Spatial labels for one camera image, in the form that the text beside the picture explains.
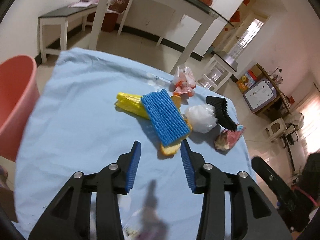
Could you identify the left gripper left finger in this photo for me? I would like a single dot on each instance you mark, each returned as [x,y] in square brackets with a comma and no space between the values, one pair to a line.
[68,214]

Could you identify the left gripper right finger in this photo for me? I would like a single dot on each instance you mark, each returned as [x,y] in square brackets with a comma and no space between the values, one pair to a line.
[252,215]

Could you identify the pink snack wrapper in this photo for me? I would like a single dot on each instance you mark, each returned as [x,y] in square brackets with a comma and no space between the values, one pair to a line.
[227,139]

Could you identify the red white plastic bag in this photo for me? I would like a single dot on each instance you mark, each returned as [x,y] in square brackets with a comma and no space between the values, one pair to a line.
[184,81]

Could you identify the pink plastic trash bin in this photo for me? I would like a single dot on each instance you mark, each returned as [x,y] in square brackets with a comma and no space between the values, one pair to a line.
[19,94]

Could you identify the light blue table cloth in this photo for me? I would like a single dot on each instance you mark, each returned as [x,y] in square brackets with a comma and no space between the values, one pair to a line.
[76,126]

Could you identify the purple toy television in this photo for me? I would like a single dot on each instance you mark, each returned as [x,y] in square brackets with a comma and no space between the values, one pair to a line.
[260,94]

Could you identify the yellow folded plastic bag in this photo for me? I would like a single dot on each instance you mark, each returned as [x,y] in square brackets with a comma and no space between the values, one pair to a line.
[131,103]

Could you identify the small white side table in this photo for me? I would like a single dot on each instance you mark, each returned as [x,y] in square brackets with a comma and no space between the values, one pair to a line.
[217,71]

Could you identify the low black-top bench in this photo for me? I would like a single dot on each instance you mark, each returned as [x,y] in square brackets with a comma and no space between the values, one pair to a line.
[61,17]

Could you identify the papers on bench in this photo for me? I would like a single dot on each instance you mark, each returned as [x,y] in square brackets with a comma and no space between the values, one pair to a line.
[81,4]

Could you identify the dark red floor box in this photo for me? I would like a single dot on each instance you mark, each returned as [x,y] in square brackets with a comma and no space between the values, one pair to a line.
[114,9]

